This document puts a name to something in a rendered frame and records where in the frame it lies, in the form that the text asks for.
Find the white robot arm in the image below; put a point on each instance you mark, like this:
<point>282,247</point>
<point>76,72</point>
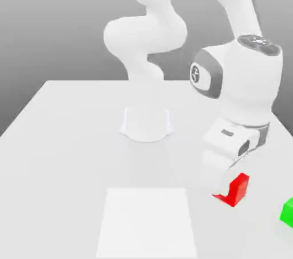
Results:
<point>146,34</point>

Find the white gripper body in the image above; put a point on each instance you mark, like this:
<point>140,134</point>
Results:
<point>215,169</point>

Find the small red cube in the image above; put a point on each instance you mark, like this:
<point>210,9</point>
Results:
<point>239,191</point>

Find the small green cube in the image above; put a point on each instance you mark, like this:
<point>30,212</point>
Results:
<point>287,214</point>

